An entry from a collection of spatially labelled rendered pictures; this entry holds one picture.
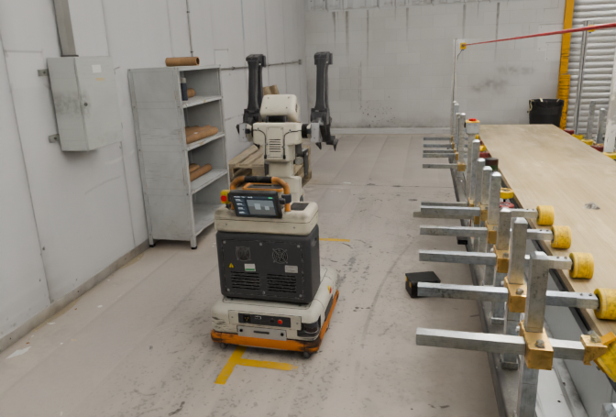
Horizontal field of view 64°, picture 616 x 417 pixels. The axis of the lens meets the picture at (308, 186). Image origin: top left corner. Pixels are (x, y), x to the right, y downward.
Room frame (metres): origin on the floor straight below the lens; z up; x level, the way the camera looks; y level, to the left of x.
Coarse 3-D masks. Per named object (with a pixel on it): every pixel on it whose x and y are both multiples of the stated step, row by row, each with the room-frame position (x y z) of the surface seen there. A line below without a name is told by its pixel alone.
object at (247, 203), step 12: (228, 192) 2.53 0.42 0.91; (240, 192) 2.43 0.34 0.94; (252, 192) 2.41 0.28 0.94; (264, 192) 2.40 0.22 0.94; (276, 192) 2.39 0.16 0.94; (240, 204) 2.46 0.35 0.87; (252, 204) 2.44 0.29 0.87; (264, 204) 2.43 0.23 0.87; (276, 204) 2.41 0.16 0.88; (240, 216) 2.50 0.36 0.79; (252, 216) 2.48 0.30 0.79; (264, 216) 2.47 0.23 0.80; (276, 216) 2.45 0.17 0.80
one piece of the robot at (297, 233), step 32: (224, 192) 2.54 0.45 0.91; (288, 192) 2.46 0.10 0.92; (224, 224) 2.54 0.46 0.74; (256, 224) 2.49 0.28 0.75; (288, 224) 2.45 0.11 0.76; (224, 256) 2.54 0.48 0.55; (256, 256) 2.49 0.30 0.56; (288, 256) 2.45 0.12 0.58; (224, 288) 2.54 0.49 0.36; (256, 288) 2.50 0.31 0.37; (288, 288) 2.46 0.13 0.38
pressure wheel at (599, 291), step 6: (600, 288) 1.20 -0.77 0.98; (600, 294) 1.17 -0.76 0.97; (606, 294) 1.16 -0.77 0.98; (612, 294) 1.16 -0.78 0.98; (600, 300) 1.16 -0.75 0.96; (606, 300) 1.15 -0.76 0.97; (612, 300) 1.15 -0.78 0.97; (600, 306) 1.16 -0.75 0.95; (606, 306) 1.15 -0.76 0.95; (612, 306) 1.14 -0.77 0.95; (594, 312) 1.20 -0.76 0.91; (600, 312) 1.15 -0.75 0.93; (606, 312) 1.14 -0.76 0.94; (612, 312) 1.14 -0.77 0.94; (600, 318) 1.16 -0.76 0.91; (606, 318) 1.15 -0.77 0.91; (612, 318) 1.15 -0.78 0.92
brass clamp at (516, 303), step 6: (504, 282) 1.29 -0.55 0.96; (510, 288) 1.23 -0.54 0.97; (516, 288) 1.23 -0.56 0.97; (522, 288) 1.23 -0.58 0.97; (510, 294) 1.20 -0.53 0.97; (516, 294) 1.19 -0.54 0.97; (510, 300) 1.19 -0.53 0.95; (516, 300) 1.19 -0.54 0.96; (522, 300) 1.18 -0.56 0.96; (510, 306) 1.19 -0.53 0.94; (516, 306) 1.19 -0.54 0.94; (522, 306) 1.18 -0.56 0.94; (516, 312) 1.19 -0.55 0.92; (522, 312) 1.18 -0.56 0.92
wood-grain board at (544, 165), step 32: (480, 128) 4.46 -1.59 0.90; (512, 128) 4.39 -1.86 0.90; (544, 128) 4.33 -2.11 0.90; (512, 160) 3.10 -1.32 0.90; (544, 160) 3.07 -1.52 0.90; (576, 160) 3.04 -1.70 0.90; (608, 160) 3.00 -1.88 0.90; (544, 192) 2.36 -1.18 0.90; (576, 192) 2.34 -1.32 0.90; (608, 192) 2.32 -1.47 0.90; (576, 224) 1.90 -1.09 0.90; (608, 224) 1.89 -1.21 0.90; (608, 256) 1.57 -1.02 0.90; (576, 288) 1.35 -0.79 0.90; (608, 288) 1.34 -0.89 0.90; (608, 320) 1.16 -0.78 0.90
